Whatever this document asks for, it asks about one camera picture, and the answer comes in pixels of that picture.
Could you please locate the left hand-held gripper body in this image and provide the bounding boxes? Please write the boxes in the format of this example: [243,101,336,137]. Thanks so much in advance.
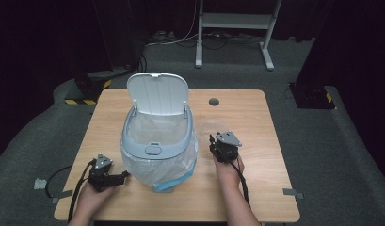
[88,153,119,193]

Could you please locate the white floor cable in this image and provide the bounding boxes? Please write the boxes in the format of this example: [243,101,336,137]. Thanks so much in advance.
[145,0,198,47]

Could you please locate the white metal stand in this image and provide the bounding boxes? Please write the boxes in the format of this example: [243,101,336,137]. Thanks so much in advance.
[194,0,283,72]

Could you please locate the person's right hand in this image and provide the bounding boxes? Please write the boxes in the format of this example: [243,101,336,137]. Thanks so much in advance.
[213,154,246,193]

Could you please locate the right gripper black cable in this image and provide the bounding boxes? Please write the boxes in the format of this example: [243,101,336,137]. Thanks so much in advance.
[229,159,252,208]

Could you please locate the striped black stand base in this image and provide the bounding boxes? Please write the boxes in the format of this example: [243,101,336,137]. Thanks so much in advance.
[64,69,145,106]

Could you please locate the crumpled white paper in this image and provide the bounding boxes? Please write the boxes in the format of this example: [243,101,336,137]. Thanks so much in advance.
[33,177,48,191]

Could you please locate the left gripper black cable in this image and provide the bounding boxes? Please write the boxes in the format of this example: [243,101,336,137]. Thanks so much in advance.
[67,158,97,222]

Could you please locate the grey tape piece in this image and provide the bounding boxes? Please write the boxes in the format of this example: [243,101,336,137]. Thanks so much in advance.
[51,189,74,204]
[282,187,305,200]

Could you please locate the clear plastic trash bag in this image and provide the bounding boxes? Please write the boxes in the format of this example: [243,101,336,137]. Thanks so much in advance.
[120,111,200,190]

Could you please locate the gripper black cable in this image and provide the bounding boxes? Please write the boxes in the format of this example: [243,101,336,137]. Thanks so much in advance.
[67,158,97,222]
[229,159,252,208]

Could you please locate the clear plastic cup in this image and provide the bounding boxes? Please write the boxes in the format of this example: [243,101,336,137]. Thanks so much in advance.
[198,118,230,144]

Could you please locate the lidded plastic trash can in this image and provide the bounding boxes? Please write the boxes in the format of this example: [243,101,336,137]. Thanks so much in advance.
[120,72,200,194]

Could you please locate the black floor cable bundle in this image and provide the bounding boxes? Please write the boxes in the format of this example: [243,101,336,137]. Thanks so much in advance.
[201,30,264,51]

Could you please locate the person's left hand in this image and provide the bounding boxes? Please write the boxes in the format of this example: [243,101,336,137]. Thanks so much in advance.
[76,183,118,218]

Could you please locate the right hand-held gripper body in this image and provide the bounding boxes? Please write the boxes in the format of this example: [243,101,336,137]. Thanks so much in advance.
[212,131,243,164]

